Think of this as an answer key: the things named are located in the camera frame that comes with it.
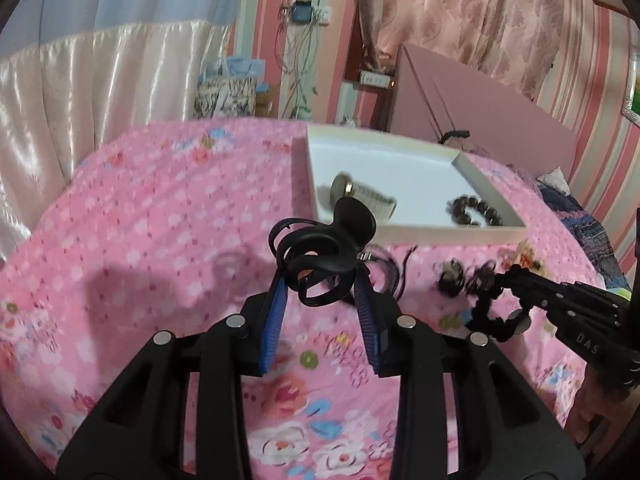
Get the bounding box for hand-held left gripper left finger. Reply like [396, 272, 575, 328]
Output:
[57, 262, 289, 480]

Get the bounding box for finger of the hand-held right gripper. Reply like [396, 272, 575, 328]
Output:
[502, 309, 568, 347]
[495, 266, 621, 313]

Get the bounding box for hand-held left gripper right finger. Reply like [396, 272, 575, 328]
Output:
[351, 265, 587, 480]

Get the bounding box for black cord bracelet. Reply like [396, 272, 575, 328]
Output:
[359, 244, 419, 297]

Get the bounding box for black scrunchie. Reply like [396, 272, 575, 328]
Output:
[467, 279, 526, 344]

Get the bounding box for hair tie with brown beads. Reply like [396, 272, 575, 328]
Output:
[436, 258, 497, 294]

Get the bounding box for black hair claw clip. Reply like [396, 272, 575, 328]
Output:
[268, 197, 377, 309]

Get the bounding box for white cardboard box tray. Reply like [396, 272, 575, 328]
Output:
[305, 125, 529, 246]

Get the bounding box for person's right hand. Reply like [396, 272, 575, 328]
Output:
[567, 365, 618, 453]

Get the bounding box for multicolour knitted blanket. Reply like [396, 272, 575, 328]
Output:
[545, 190, 632, 292]

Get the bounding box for white pillow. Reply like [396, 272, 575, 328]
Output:
[537, 167, 571, 196]

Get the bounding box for wristwatch with pale band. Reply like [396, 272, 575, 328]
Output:
[327, 172, 399, 222]

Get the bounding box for pink floral bedsheet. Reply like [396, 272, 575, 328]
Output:
[0, 119, 626, 480]

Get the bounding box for pink headboard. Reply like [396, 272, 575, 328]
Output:
[390, 42, 579, 182]

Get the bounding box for framed picture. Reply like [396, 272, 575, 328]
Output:
[624, 44, 640, 127]

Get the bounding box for brown cardboard box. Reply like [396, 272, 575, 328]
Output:
[255, 84, 275, 117]

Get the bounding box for patterned tote bag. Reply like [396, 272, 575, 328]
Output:
[194, 77, 259, 121]

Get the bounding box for light blue gift bag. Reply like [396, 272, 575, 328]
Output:
[224, 57, 266, 82]

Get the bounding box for blue and cream satin curtain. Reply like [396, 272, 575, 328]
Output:
[0, 0, 251, 261]

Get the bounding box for pink patterned curtain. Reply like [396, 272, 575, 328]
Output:
[357, 0, 569, 104]

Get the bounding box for dark wooden bead bracelet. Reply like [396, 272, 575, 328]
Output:
[446, 193, 497, 229]

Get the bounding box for hanging charger cables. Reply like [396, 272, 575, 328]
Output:
[276, 0, 322, 121]

